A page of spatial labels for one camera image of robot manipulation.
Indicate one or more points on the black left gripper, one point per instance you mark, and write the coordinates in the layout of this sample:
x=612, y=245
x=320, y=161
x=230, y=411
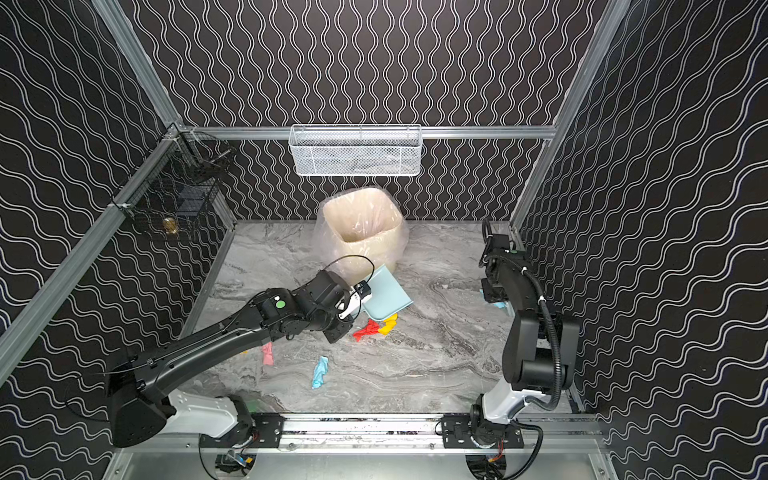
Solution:
x=339, y=330

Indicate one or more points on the beige trash bin with liner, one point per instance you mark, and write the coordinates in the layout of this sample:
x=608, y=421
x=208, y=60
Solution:
x=359, y=229

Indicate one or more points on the teal hand brush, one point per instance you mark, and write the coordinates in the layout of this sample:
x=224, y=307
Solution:
x=502, y=305

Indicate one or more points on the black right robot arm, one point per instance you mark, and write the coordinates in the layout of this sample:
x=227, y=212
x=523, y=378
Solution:
x=539, y=353

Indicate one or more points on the teal dustpan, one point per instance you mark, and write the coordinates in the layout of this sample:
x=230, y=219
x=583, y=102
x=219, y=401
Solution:
x=387, y=296

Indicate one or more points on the white mesh wall basket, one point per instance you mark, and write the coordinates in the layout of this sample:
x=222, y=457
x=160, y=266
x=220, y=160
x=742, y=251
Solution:
x=352, y=150

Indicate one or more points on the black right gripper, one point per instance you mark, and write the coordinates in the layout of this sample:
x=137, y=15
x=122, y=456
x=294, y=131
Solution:
x=492, y=291

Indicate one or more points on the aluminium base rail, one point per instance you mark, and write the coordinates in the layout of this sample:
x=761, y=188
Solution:
x=350, y=434

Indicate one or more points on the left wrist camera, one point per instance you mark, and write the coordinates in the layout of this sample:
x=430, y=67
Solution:
x=350, y=308

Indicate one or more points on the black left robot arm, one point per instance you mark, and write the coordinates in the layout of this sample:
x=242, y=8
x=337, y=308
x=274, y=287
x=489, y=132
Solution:
x=142, y=388

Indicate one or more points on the black wire wall basket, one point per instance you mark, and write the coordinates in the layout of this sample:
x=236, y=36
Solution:
x=176, y=200

